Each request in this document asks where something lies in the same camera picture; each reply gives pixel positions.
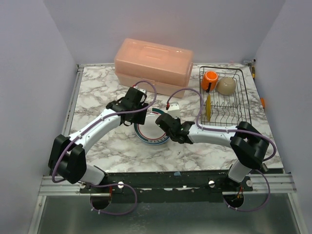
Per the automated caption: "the large teal rimmed plate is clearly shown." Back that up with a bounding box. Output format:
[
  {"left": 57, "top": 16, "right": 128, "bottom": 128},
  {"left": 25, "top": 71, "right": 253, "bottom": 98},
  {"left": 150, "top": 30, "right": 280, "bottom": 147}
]
[{"left": 134, "top": 108, "right": 169, "bottom": 145}]

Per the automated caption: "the small yellow patterned plate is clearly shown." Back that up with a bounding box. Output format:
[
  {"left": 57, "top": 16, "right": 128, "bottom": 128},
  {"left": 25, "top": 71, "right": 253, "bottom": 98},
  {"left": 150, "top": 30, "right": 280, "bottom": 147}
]
[{"left": 205, "top": 94, "right": 211, "bottom": 122}]

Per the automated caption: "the orange mug black handle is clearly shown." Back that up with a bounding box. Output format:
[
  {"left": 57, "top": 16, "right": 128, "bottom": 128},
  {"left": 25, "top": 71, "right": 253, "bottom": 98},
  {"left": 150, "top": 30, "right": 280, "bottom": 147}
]
[{"left": 201, "top": 71, "right": 219, "bottom": 93}]

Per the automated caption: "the white floral bowl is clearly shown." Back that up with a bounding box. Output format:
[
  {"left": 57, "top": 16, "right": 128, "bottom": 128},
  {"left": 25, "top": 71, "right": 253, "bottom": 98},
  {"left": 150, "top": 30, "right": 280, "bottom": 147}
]
[{"left": 216, "top": 77, "right": 236, "bottom": 96}]

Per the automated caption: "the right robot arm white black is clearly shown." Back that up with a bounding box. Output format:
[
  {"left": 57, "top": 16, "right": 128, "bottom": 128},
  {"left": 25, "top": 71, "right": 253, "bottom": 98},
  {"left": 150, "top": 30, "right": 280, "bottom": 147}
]
[{"left": 156, "top": 113, "right": 269, "bottom": 184}]

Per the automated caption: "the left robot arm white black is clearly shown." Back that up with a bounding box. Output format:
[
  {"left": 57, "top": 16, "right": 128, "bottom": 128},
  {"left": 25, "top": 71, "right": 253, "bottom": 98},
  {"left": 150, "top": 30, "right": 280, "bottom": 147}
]
[{"left": 48, "top": 86, "right": 148, "bottom": 185}]

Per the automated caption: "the pink translucent storage box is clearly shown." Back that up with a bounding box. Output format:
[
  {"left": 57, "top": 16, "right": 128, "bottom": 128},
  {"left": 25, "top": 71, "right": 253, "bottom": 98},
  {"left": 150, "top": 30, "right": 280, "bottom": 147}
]
[{"left": 115, "top": 39, "right": 193, "bottom": 96}]

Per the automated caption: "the orange object at right edge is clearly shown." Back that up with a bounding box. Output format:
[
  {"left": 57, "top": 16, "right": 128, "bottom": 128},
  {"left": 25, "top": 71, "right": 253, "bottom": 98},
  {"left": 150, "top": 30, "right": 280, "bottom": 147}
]
[{"left": 260, "top": 98, "right": 265, "bottom": 108}]

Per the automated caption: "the yellow black tool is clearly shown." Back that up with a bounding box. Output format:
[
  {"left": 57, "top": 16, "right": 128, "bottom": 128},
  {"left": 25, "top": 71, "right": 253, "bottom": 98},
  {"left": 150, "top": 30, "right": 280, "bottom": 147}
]
[{"left": 252, "top": 59, "right": 256, "bottom": 79}]

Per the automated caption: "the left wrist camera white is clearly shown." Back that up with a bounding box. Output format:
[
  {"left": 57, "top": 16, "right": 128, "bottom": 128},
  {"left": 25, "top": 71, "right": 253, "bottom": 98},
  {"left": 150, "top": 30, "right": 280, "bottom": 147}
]
[{"left": 133, "top": 86, "right": 147, "bottom": 98}]

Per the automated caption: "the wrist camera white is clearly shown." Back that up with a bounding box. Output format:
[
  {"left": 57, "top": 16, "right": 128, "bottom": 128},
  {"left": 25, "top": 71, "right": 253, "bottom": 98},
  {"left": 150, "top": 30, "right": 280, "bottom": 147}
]
[
  {"left": 133, "top": 86, "right": 147, "bottom": 98},
  {"left": 166, "top": 102, "right": 180, "bottom": 119}
]

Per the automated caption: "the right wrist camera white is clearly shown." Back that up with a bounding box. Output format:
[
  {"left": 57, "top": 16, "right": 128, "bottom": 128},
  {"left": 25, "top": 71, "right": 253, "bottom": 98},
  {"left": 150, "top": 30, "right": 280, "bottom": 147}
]
[{"left": 166, "top": 102, "right": 180, "bottom": 119}]

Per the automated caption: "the black wire dish rack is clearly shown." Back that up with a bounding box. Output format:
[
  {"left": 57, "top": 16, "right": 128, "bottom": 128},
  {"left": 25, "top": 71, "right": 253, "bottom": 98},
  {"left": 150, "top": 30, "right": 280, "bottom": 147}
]
[{"left": 199, "top": 66, "right": 252, "bottom": 127}]

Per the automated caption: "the black front mounting rail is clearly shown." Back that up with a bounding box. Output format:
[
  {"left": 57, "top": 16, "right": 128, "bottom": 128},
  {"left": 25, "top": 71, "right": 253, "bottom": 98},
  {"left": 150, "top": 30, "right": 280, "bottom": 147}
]
[{"left": 80, "top": 170, "right": 253, "bottom": 204}]

